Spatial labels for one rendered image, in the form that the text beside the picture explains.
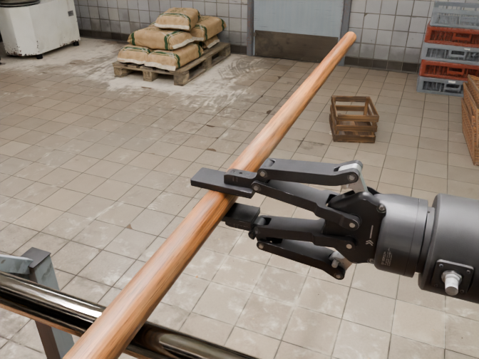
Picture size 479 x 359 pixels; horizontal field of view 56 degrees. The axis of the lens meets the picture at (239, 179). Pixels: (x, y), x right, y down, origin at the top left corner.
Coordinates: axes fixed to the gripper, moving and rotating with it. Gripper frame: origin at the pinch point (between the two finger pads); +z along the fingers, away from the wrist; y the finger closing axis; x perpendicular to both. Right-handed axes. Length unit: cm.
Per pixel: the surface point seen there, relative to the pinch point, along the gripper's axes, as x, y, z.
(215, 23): 428, 78, 200
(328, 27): 464, 81, 83
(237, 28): 466, 91, 190
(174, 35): 355, 76, 210
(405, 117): 335, 120, -12
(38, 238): 96, 119, 151
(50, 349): 2, 45, 39
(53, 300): -17.8, 1.9, 8.3
